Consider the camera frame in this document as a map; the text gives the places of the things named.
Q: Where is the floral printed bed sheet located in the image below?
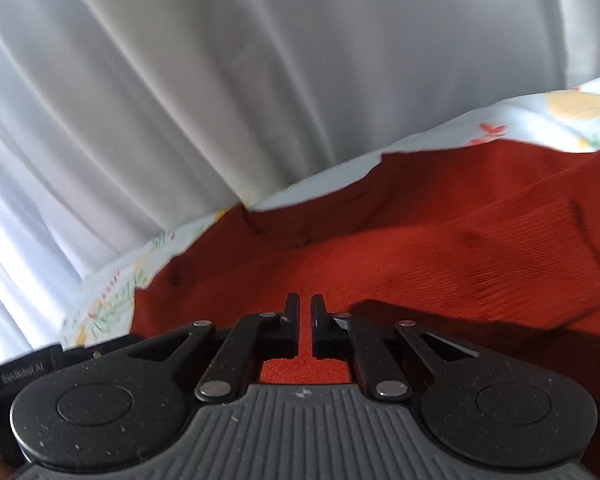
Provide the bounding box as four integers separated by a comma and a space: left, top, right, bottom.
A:
60, 67, 600, 350

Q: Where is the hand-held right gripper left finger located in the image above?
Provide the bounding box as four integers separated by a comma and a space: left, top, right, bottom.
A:
129, 293, 301, 404

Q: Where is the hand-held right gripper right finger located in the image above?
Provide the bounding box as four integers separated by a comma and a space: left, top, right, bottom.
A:
310, 294, 482, 403

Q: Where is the white curtain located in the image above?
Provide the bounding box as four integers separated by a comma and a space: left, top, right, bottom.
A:
0, 0, 600, 368

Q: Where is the red knit sweater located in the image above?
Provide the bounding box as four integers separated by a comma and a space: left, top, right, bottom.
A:
129, 140, 600, 480

